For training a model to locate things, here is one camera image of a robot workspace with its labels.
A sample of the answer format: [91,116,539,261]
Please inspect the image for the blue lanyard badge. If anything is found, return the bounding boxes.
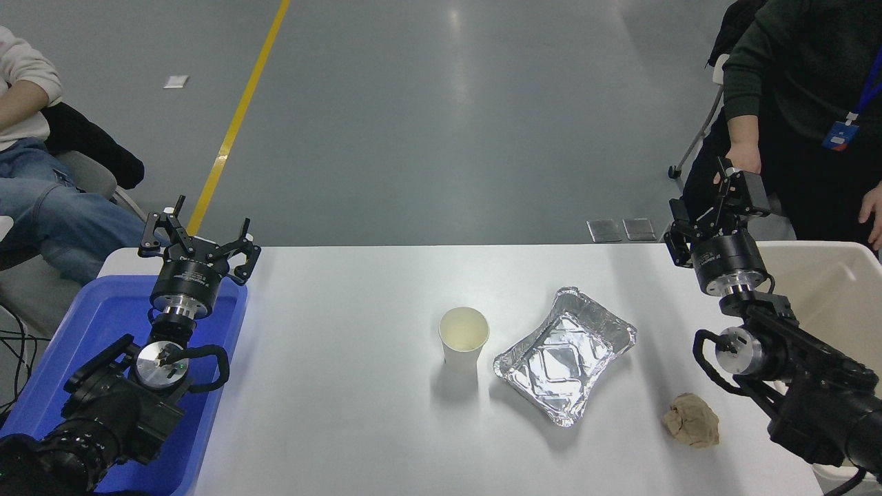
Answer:
[821,65,882,152]

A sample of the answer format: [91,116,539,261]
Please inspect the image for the person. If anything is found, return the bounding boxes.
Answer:
[679,0,882,259]
[0,26,166,287]

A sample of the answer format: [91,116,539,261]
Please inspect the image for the person's left hand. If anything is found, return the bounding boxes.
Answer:
[859,180,882,251]

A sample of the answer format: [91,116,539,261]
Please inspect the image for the silver foil tray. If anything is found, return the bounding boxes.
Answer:
[493,287,638,428]

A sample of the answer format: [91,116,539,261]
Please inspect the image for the thin black cables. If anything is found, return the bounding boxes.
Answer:
[0,307,52,414]

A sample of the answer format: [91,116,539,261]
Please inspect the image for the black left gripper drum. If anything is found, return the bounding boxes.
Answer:
[150,255,228,309]

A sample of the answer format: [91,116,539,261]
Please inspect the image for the white paper cup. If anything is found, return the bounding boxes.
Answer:
[439,307,491,375]

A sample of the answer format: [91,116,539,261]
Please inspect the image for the blue plastic tray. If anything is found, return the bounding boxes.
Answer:
[0,275,249,496]

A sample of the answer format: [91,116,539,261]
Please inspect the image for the crumpled tan paper ball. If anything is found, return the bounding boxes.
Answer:
[661,393,721,450]

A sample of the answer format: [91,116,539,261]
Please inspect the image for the large pale plastic bin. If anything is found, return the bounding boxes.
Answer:
[755,240,882,496]

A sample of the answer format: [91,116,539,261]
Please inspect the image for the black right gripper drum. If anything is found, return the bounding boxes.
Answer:
[691,231,768,293]

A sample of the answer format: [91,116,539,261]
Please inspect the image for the person's right hand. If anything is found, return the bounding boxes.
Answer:
[714,140,763,185]

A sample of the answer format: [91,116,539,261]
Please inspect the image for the metal-legged wheeled chair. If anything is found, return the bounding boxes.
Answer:
[667,54,731,181]

